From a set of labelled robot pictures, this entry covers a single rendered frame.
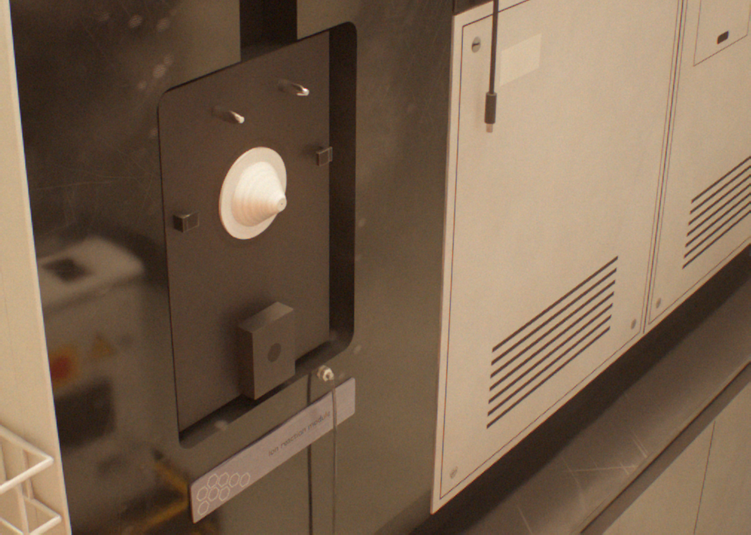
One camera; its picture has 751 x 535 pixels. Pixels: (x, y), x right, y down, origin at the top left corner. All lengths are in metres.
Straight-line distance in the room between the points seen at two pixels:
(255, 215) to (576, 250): 0.49
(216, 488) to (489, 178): 0.35
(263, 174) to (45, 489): 0.24
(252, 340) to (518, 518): 0.51
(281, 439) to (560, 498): 0.46
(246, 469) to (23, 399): 0.21
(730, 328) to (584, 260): 0.42
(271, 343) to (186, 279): 0.10
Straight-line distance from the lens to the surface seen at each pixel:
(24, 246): 0.74
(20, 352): 0.79
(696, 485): 1.65
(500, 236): 1.14
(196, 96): 0.81
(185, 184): 0.82
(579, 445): 1.44
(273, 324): 0.91
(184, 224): 0.82
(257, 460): 0.96
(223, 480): 0.94
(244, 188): 0.85
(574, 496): 1.36
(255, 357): 0.90
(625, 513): 1.45
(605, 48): 1.21
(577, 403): 1.48
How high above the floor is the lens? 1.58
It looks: 27 degrees down
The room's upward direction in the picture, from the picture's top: 1 degrees clockwise
